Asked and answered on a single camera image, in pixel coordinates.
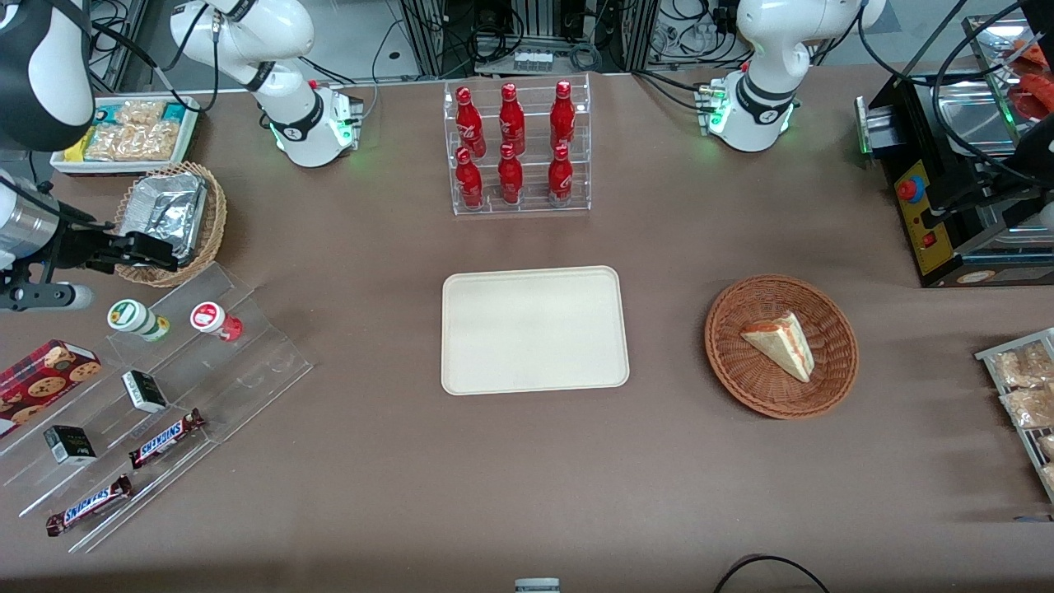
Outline beige plastic tray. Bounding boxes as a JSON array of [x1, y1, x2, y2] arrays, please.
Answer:
[[441, 265, 631, 397]]

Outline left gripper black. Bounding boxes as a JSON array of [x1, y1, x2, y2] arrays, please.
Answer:
[[920, 156, 1045, 236]]

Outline red cookie box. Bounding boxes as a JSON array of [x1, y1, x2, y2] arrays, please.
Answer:
[[0, 339, 103, 440]]

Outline black cable loop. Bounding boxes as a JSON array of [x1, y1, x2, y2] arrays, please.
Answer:
[[712, 555, 832, 593]]

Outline Snickers bar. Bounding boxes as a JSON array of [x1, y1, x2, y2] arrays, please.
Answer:
[[45, 474, 133, 538], [128, 409, 207, 470]]

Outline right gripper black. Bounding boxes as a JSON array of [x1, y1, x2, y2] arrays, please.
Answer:
[[45, 216, 180, 277]]

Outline red cola bottle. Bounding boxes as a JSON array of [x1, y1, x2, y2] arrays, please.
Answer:
[[497, 143, 525, 205], [498, 82, 526, 156], [455, 86, 487, 157], [455, 147, 485, 210], [550, 80, 576, 152], [548, 144, 574, 207]]

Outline white snack bin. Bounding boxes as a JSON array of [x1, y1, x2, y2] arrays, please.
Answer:
[[49, 96, 201, 177]]

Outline clear acrylic stepped stand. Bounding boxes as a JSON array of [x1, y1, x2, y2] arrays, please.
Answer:
[[0, 262, 315, 554]]

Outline oval wicker basket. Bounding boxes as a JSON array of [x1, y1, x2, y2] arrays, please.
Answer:
[[114, 161, 228, 288]]

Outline wrapped triangle sandwich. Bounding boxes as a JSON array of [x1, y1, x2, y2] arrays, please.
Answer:
[[739, 311, 816, 384]]

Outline clear acrylic bottle rack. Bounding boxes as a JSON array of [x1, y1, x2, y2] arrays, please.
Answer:
[[443, 72, 592, 217]]

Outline green gum bottle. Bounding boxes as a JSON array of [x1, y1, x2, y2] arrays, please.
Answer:
[[106, 298, 171, 343]]

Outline black food warmer machine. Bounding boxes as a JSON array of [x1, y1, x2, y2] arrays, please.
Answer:
[[854, 12, 1054, 289]]

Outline round brown wicker basket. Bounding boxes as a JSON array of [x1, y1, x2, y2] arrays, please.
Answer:
[[704, 274, 860, 421]]

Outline silver foil pack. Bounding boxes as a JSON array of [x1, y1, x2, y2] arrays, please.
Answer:
[[124, 172, 208, 263]]

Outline red packaged food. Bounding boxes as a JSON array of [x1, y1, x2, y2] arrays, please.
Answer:
[[1011, 40, 1054, 120]]

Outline clear bag of nuts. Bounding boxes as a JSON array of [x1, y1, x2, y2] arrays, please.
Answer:
[[115, 99, 168, 126], [85, 122, 178, 162]]

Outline small black box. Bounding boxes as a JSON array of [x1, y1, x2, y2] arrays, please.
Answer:
[[121, 370, 169, 414], [43, 425, 97, 466]]

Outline grey wire rack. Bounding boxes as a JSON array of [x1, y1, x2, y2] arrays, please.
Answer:
[[975, 328, 1054, 503]]

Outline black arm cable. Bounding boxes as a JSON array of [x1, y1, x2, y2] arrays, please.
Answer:
[[929, 0, 1054, 178]]

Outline aluminium frame rack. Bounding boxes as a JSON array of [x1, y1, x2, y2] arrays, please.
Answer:
[[399, 0, 660, 77]]

